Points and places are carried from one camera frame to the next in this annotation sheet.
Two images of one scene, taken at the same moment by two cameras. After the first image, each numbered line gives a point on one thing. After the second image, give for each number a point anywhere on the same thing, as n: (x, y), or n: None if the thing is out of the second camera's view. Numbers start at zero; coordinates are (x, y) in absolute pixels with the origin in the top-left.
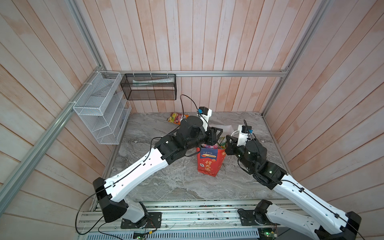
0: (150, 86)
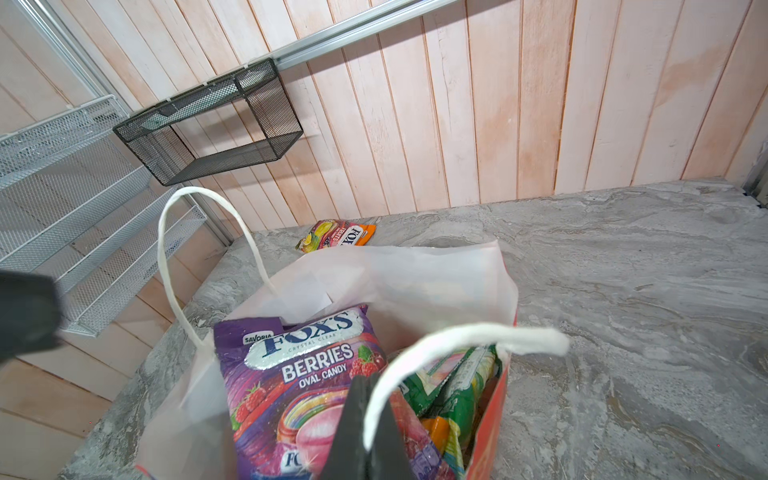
0: (245, 118)
